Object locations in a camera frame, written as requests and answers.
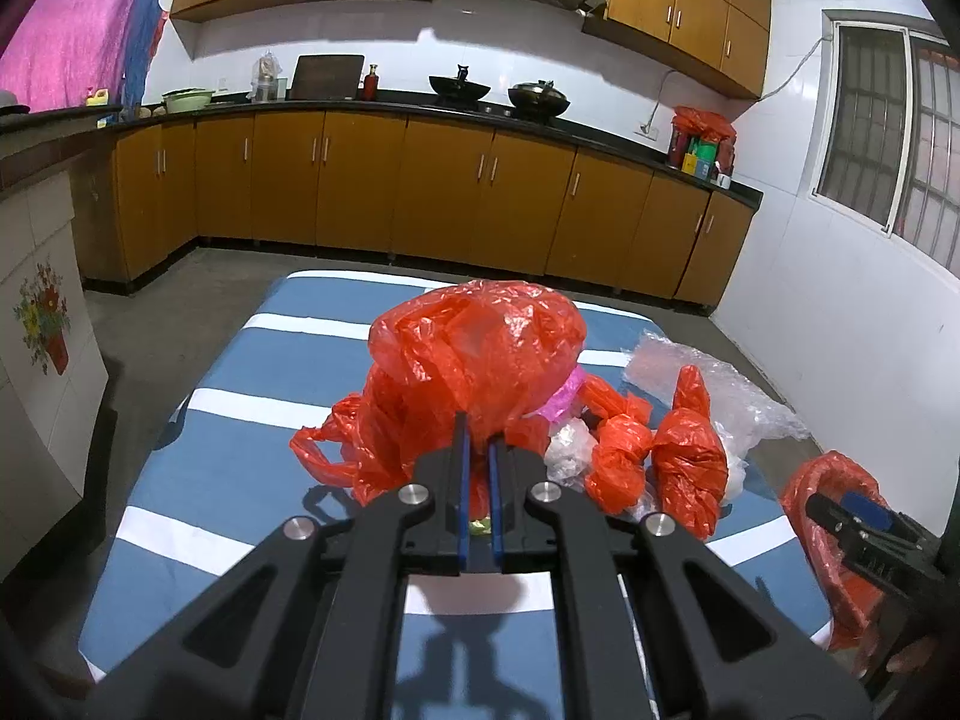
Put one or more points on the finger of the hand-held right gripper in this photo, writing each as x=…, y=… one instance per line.
x=864, y=508
x=836, y=521

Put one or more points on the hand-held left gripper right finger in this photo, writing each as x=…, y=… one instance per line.
x=495, y=502

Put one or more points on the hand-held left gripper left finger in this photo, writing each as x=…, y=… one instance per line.
x=465, y=499

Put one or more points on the pink plastic bag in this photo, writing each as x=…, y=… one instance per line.
x=564, y=396

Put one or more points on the large red plastic bag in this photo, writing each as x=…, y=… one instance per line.
x=480, y=345

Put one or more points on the person's right hand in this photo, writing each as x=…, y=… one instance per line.
x=909, y=658

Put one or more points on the small white plastic bag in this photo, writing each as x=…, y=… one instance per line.
x=568, y=454

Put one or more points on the small knotted red plastic bag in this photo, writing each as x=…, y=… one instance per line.
x=619, y=457

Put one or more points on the long knotted red plastic bag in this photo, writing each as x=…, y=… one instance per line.
x=690, y=457

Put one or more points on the clear crumpled plastic bag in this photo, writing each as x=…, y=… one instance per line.
x=720, y=382

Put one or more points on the blue white striped mat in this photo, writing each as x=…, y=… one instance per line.
x=225, y=480

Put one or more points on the wooden base cabinets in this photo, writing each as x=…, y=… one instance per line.
x=450, y=195

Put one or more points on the black kitchen countertop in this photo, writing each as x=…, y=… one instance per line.
x=615, y=144

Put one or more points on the barred window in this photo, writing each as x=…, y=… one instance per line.
x=892, y=127

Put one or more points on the green box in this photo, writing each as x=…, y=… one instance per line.
x=705, y=159

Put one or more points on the lidded black pan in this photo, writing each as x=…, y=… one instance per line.
x=538, y=96

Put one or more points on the black wok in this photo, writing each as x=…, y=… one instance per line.
x=459, y=88

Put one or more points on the red bag with bottles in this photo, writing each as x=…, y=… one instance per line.
x=701, y=124

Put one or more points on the red bottle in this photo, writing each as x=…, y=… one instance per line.
x=370, y=84

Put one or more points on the white cabinet with flower decal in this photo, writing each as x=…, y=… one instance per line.
x=45, y=405

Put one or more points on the dark cutting board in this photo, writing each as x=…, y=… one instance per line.
x=324, y=77

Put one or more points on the clear bag with jars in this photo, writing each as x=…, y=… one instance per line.
x=267, y=79

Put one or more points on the green basin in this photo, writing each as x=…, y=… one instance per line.
x=187, y=100

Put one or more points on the yellow bottle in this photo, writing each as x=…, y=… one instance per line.
x=97, y=97

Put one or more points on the blue cloth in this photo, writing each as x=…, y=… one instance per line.
x=146, y=30

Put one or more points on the pink cloth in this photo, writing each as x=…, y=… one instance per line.
x=75, y=22

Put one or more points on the wall socket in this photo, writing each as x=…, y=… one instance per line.
x=647, y=131

